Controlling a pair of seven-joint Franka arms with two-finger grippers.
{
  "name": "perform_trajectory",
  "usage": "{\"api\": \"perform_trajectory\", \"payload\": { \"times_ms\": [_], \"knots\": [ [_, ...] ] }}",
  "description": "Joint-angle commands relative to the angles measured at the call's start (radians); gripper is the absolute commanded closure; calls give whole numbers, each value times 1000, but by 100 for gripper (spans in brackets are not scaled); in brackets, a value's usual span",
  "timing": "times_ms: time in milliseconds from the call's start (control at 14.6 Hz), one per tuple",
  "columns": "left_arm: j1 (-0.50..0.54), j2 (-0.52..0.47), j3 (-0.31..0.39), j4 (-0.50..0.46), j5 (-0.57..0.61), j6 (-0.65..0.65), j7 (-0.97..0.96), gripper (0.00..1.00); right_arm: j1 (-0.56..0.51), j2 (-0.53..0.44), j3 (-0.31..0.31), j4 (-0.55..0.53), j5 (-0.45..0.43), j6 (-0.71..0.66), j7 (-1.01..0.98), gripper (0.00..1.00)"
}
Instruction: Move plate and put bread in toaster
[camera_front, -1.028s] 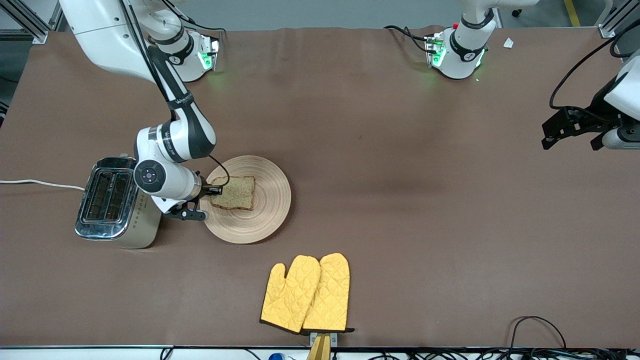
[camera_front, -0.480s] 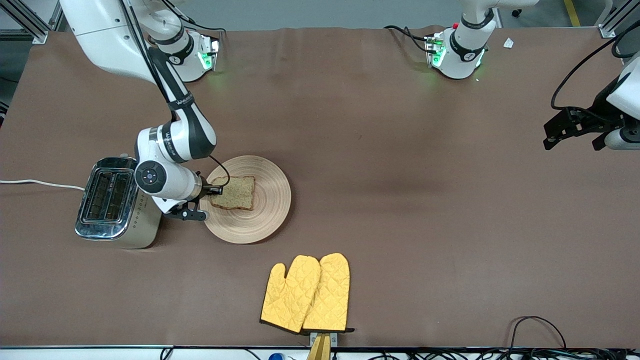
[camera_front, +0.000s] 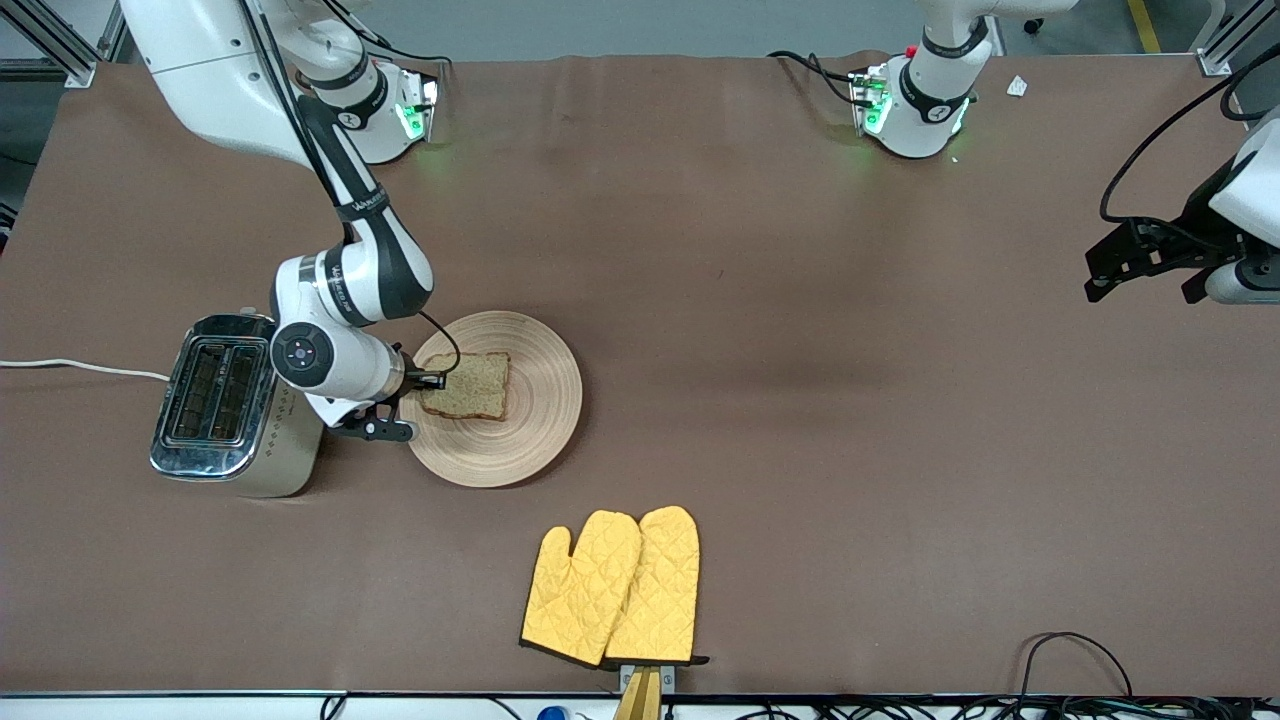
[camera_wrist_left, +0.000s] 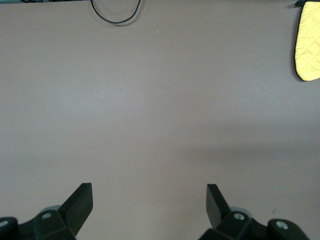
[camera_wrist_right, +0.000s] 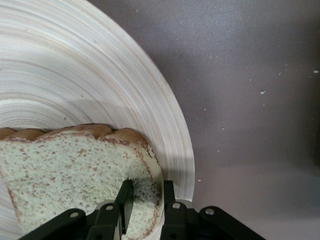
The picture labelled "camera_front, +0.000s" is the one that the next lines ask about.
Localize black cable bundle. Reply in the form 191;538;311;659
740;697;1280;720

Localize base connector box green lights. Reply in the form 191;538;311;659
850;65;893;137
395;72;442;143

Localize aluminium frame profile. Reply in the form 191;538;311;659
0;0;133;89
1195;0;1280;77

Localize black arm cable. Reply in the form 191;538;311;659
238;0;462;387
1100;68;1280;227

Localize beige and chrome toaster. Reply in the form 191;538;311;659
150;312;335;499

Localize black base cable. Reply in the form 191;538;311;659
768;50;867;107
335;0;453;89

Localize round wooden plate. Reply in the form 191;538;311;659
400;310;584;489

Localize white toaster power cord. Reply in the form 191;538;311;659
0;357;171;383

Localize black looped cable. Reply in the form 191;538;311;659
1018;631;1136;701

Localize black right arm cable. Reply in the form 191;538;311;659
238;0;462;387

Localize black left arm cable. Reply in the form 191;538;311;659
1100;68;1280;227

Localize yellow quilted oven mitt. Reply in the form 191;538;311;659
520;510;643;668
603;505;711;667

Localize yellow wooden beam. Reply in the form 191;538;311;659
612;668;663;720

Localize brown bread slice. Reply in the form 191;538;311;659
418;351;511;422

